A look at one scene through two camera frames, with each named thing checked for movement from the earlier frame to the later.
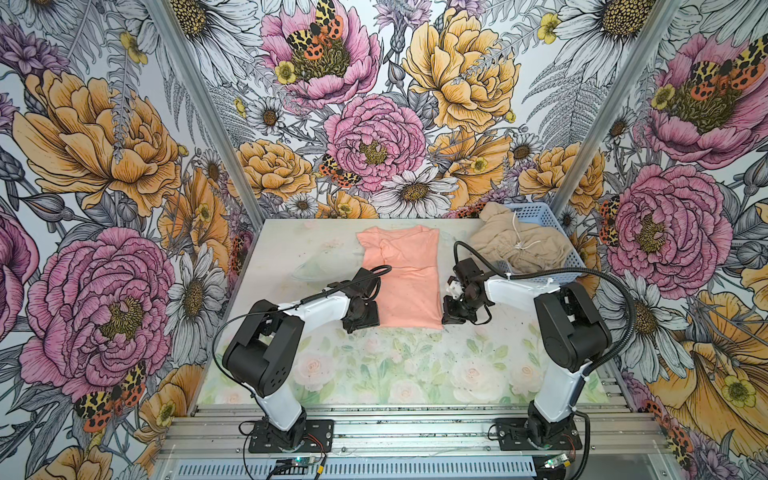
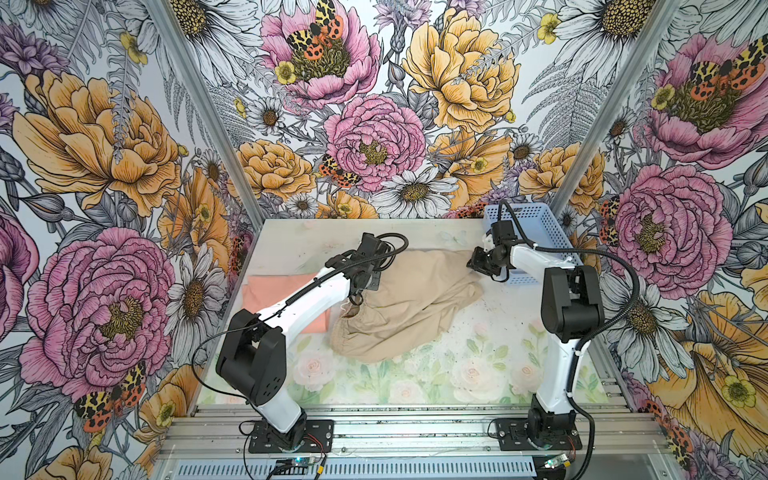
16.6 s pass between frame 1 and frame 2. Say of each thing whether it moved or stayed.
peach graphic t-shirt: moved
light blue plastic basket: stayed
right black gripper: moved
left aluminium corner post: stayed
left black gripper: moved
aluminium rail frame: stayed
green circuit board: stayed
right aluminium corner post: stayed
